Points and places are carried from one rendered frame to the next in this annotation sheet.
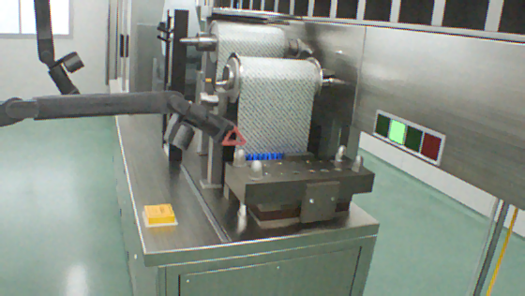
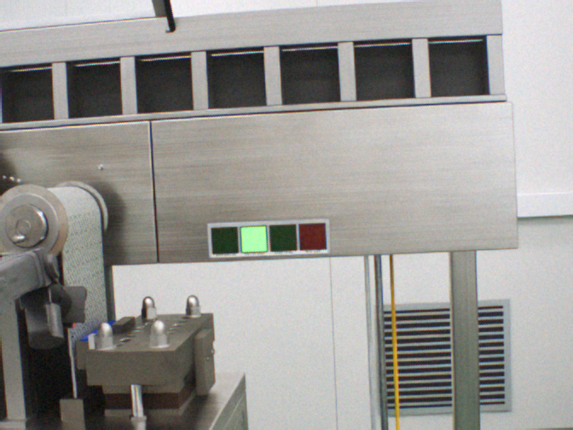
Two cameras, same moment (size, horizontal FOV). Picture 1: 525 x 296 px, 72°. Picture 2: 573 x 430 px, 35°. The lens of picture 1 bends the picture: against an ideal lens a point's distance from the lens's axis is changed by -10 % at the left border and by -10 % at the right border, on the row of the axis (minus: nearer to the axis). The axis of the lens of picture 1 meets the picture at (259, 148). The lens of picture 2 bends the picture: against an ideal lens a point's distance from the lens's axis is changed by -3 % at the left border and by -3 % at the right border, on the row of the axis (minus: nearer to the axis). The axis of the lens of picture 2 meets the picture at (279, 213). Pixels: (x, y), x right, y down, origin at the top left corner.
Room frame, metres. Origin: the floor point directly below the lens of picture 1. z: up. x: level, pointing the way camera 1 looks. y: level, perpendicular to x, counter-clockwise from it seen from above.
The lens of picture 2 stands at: (-0.02, 1.30, 1.33)
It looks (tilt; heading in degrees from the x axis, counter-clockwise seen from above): 3 degrees down; 299
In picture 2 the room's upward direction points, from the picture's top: 3 degrees counter-clockwise
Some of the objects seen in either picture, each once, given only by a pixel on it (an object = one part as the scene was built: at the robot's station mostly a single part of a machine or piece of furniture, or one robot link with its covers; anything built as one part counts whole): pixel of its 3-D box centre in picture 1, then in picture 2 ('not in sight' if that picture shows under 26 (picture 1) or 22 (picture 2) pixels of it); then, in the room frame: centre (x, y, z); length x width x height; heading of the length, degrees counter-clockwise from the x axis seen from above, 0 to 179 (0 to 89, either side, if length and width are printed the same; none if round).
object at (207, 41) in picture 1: (205, 41); not in sight; (1.38, 0.22, 1.34); 0.06 x 0.06 x 0.06; 24
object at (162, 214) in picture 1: (159, 214); not in sight; (0.92, 0.25, 0.91); 0.07 x 0.07 x 0.02; 24
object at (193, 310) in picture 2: (358, 162); (193, 305); (1.09, -0.29, 1.05); 0.04 x 0.04 x 0.04
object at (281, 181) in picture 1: (301, 177); (156, 345); (1.06, -0.12, 1.00); 0.40 x 0.16 x 0.06; 114
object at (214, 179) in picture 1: (212, 140); (10, 340); (1.18, 0.15, 1.05); 0.06 x 0.05 x 0.31; 114
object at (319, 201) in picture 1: (320, 201); (205, 361); (0.99, -0.17, 0.97); 0.10 x 0.03 x 0.11; 114
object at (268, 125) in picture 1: (274, 130); (86, 295); (1.16, -0.04, 1.11); 0.23 x 0.01 x 0.18; 114
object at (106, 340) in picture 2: (240, 156); (105, 335); (1.04, 0.05, 1.05); 0.04 x 0.04 x 0.04
